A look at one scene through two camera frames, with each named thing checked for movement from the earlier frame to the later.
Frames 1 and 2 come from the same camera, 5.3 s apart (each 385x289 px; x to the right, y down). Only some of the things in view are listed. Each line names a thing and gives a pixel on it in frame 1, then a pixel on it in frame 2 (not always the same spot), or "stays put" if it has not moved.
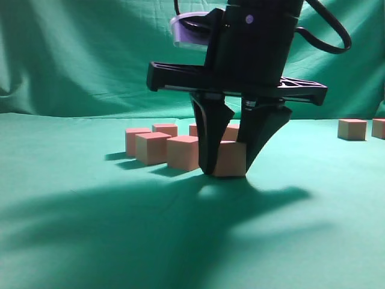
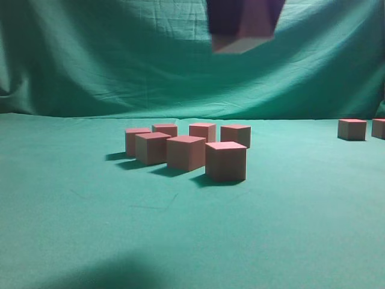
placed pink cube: (168, 129) stays put
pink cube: (352, 129) stays put
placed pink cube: (230, 135) stays put
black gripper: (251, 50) to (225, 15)
